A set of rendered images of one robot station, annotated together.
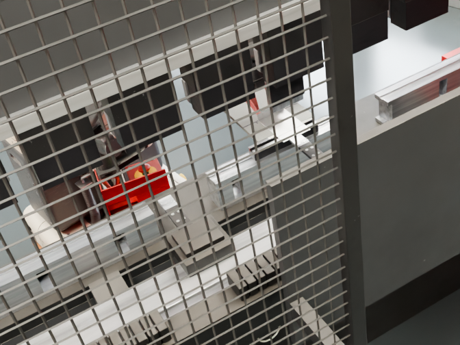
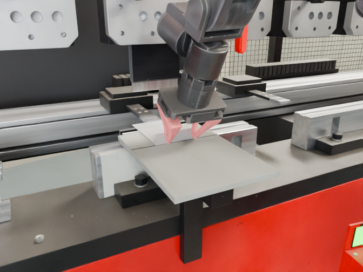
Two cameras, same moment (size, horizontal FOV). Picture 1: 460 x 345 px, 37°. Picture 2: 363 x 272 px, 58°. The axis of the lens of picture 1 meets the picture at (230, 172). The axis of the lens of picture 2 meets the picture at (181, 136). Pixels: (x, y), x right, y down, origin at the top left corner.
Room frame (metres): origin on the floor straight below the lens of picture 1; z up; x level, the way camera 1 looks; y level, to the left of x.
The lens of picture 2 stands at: (2.13, -0.19, 1.23)
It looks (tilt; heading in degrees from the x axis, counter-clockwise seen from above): 20 degrees down; 175
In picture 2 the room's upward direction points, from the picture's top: straight up
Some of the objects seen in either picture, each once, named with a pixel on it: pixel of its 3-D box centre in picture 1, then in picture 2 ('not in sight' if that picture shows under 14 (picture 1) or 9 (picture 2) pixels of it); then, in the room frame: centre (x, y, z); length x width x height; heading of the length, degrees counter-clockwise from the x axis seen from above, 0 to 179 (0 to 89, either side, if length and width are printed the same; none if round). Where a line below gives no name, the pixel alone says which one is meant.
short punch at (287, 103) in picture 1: (285, 90); (154, 66); (1.46, -0.18, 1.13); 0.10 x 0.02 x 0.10; 111
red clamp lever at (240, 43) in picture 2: not in sight; (240, 27); (1.46, -0.01, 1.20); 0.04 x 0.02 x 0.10; 21
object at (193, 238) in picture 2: not in sight; (198, 219); (1.64, -0.11, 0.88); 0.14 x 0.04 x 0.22; 21
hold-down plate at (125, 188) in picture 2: not in sight; (185, 179); (1.50, -0.12, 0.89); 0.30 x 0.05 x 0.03; 111
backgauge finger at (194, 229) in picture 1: (185, 225); (255, 89); (1.17, 0.12, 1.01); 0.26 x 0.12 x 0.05; 21
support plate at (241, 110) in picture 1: (262, 108); (188, 153); (1.60, -0.13, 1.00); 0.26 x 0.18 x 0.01; 21
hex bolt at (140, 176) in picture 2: not in sight; (140, 180); (1.54, -0.21, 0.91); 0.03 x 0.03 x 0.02
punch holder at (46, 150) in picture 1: (57, 139); (360, 0); (1.25, 0.36, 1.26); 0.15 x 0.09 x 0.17; 111
